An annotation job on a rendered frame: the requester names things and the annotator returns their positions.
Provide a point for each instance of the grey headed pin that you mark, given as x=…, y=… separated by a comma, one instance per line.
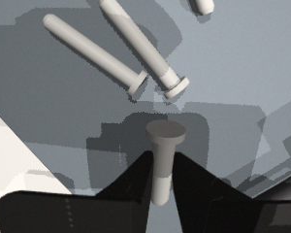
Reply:
x=164, y=135
x=144, y=48
x=94, y=53
x=204, y=6

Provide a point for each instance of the grey metal clevis fork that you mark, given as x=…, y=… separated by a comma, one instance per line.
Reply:
x=281, y=191

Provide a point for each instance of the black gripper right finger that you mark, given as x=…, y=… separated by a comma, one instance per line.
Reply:
x=206, y=204

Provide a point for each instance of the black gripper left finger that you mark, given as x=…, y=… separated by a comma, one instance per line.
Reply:
x=26, y=211

